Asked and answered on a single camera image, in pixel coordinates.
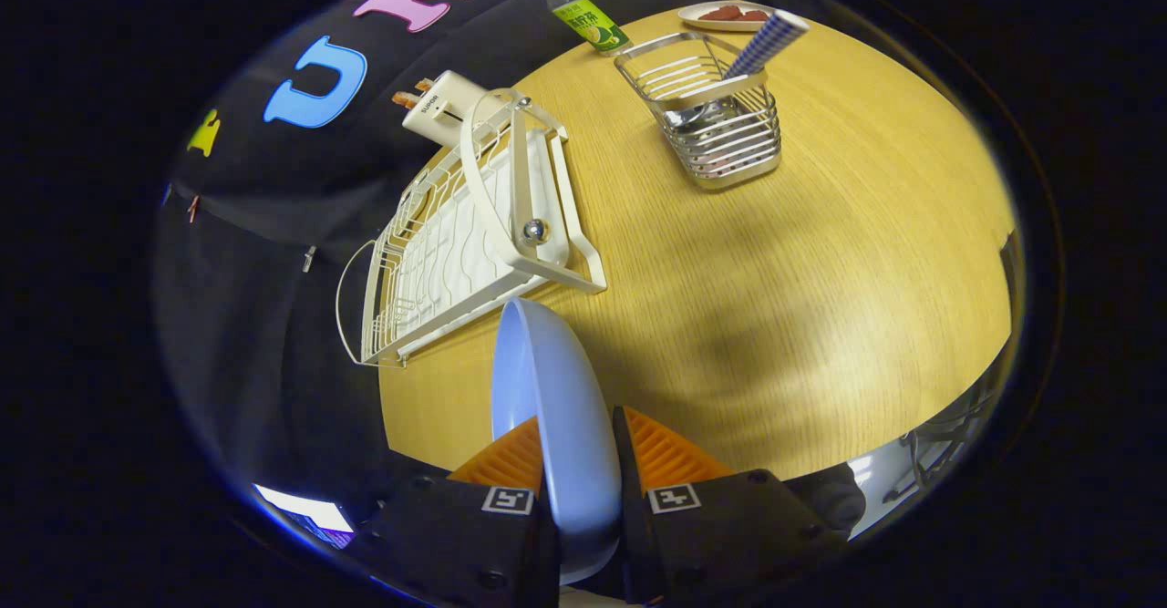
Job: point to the green label drink bottle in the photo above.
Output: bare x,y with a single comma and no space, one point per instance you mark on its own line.
593,25

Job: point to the white clip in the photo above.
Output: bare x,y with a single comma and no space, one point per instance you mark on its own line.
310,259

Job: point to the small white oval plate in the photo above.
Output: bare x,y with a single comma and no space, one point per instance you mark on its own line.
697,17

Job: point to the red food piece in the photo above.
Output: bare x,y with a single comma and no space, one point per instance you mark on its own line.
754,15
722,13

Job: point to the lit computer monitor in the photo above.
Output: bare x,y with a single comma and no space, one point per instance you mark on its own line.
305,510

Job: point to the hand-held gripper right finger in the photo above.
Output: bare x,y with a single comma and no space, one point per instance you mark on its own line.
720,535

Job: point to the cream toaster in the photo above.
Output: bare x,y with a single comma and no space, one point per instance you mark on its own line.
447,107

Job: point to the blue plate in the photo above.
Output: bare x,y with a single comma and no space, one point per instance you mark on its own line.
565,407

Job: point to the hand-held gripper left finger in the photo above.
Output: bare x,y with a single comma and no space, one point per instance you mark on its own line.
456,544

